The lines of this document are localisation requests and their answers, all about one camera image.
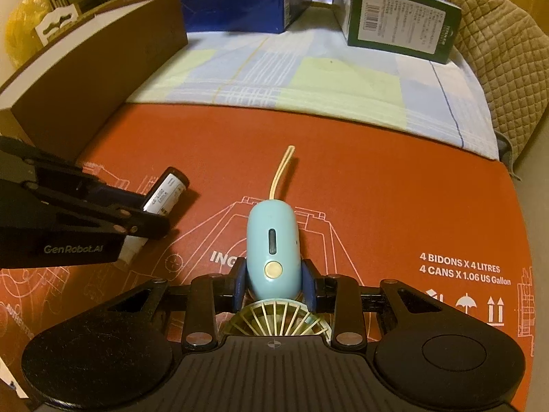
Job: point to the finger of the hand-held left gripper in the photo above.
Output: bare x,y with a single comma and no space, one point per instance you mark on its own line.
107,191
141,225

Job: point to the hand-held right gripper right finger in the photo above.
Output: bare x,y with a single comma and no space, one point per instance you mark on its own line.
309,285

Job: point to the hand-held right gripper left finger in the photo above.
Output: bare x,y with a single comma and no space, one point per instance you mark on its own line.
240,281

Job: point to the light blue handheld fan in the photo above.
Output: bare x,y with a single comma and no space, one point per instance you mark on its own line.
272,261

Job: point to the brown shoe box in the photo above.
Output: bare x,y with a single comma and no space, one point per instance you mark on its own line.
107,73

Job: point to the red printed cardboard sheet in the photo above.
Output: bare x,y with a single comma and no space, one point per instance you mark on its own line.
386,206

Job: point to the white cardboard tag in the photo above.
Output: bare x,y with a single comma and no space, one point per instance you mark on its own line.
53,30

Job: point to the yellow plastic bag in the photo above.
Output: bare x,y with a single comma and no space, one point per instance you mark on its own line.
25,30

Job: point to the checked blanket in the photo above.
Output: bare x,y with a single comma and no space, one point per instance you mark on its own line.
321,77

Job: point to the blue box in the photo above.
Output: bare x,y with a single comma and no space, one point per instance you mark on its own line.
240,10

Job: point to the green and white carton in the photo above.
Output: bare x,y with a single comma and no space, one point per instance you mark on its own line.
403,21

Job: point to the quilted chair back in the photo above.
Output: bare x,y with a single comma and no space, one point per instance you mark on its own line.
506,73

